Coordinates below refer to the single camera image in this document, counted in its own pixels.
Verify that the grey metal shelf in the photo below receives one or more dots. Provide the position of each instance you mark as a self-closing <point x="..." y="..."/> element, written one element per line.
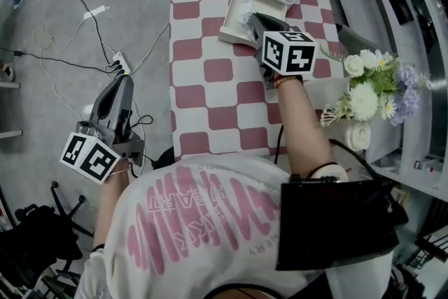
<point x="413" y="45"/>

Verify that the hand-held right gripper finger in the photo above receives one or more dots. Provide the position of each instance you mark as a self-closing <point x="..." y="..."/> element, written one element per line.
<point x="273" y="24"/>
<point x="255" y="31"/>

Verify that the white purple flower bouquet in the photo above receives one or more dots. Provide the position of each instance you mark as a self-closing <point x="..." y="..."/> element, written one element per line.
<point x="378" y="87"/>

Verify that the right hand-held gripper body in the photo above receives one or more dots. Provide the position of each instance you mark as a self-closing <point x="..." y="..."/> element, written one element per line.
<point x="290" y="54"/>

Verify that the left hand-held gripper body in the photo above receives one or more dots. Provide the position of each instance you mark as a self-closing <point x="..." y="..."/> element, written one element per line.
<point x="91" y="157"/>

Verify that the person's black shoe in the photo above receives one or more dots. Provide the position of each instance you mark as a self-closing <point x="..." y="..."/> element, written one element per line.
<point x="166" y="159"/>

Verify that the white tissue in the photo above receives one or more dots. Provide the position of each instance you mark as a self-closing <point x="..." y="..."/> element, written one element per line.
<point x="246" y="10"/>

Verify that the thin gold bangle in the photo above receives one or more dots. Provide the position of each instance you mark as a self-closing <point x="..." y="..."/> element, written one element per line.
<point x="122" y="171"/>

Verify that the red white checkered table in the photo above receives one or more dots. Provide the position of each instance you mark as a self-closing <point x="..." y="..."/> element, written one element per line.
<point x="217" y="80"/>

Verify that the person's white printed shirt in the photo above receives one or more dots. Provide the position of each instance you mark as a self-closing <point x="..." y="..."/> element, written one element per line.
<point x="196" y="227"/>

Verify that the person's left forearm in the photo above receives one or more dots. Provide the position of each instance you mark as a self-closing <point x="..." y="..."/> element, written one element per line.
<point x="108" y="206"/>

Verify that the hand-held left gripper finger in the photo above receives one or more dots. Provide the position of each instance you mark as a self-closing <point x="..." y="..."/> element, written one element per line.
<point x="95" y="105"/>
<point x="126" y="98"/>

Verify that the person's right forearm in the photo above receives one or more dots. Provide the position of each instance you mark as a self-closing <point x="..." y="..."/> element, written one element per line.
<point x="301" y="126"/>

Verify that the white metal frame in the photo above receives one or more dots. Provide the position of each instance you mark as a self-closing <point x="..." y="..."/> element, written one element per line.
<point x="10" y="133"/>

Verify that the white power strip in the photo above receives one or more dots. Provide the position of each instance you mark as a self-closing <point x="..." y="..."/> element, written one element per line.
<point x="120" y="63"/>

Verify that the black office chair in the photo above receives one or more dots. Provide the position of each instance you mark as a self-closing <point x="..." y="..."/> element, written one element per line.
<point x="35" y="241"/>

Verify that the black shoulder pouch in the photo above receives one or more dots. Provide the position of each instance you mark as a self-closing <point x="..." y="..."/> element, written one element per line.
<point x="332" y="224"/>

